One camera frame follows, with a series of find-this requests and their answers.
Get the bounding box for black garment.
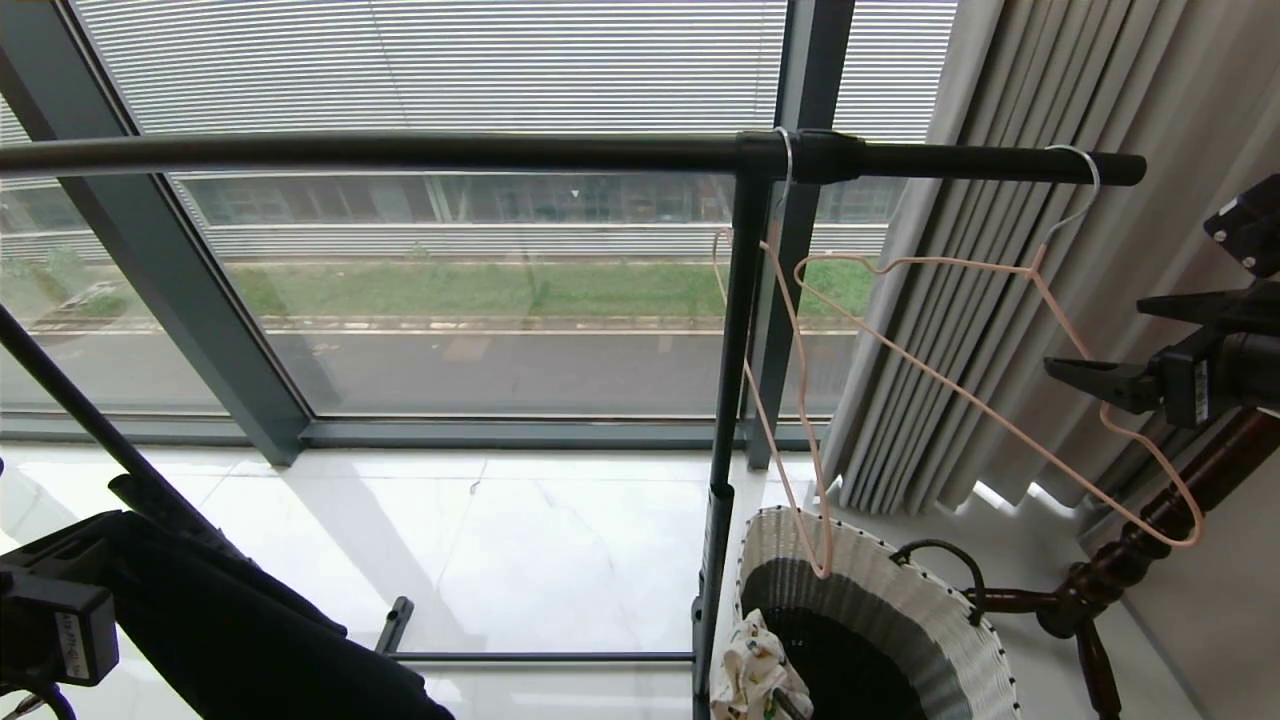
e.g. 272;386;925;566
95;510;456;720

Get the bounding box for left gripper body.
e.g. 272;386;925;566
0;545;119;688

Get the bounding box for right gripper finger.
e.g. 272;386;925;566
1045;352;1166;415
1137;285;1280;336

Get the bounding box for dark brown wooden stand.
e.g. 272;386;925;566
965;410;1280;720

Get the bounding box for beige curtain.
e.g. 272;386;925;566
820;0;1280;521

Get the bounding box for white laundry basket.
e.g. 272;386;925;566
735;505;1021;720

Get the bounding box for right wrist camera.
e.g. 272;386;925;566
1205;175;1280;279

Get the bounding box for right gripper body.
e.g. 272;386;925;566
1160;328;1280;431

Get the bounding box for cream printed garment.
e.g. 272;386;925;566
710;608;816;720

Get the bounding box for window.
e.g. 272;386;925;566
0;0;961;471

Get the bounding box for black clothes rack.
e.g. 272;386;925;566
0;128;1148;720

